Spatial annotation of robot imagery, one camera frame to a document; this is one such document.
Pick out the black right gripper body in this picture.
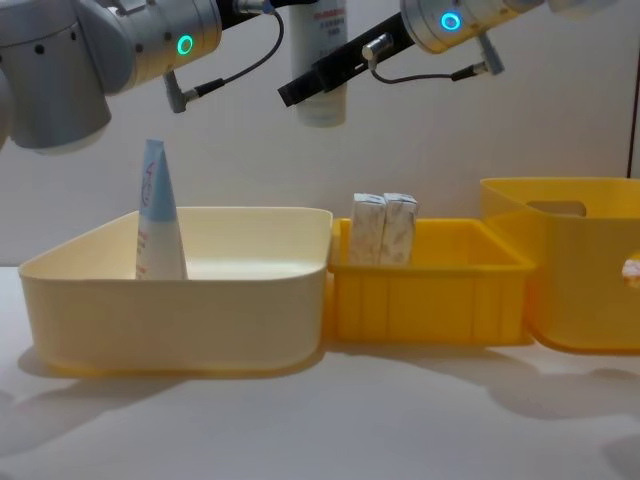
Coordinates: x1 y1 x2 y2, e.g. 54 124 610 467
310 11 417 95

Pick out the white plastic bottle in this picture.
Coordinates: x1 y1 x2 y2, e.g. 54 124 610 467
290 0 349 129

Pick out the blue and white tube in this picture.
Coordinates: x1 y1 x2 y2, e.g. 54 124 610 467
134 138 190 282

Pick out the small yellow plastic bin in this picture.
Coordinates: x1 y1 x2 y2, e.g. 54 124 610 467
326 216 537 348

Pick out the cream plastic bin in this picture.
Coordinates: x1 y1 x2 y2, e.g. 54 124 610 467
18 205 335 378

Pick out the white table cloth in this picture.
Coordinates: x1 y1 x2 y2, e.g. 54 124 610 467
0 264 640 480

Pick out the dark right wrist cable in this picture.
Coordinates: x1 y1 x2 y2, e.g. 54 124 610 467
361 33 506 85

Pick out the dark wrist cable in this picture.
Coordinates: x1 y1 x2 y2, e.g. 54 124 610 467
361 33 506 85
164 0 282 114

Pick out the dark left wrist cable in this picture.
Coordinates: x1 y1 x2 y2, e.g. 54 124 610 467
164 0 282 114

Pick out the tall yellow bin with handle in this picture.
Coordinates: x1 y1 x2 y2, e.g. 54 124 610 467
479 176 640 356

